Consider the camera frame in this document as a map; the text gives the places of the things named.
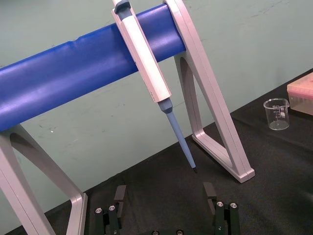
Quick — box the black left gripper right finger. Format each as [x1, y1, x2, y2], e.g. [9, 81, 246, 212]
[202, 182, 239, 235]

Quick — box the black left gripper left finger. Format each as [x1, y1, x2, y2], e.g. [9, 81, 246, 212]
[94, 185, 127, 235]

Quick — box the black table cloth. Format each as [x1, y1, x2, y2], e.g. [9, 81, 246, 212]
[0, 68, 313, 235]

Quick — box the small clear glass beaker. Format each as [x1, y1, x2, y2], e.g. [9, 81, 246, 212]
[263, 98, 291, 131]

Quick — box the pink pipette tip box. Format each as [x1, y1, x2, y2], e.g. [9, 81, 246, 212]
[287, 73, 313, 115]

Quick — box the grey stand with blue bar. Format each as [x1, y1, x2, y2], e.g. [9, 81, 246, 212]
[0, 0, 256, 235]

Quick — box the white and blue pipette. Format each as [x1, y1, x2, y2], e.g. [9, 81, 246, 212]
[112, 0, 198, 174]

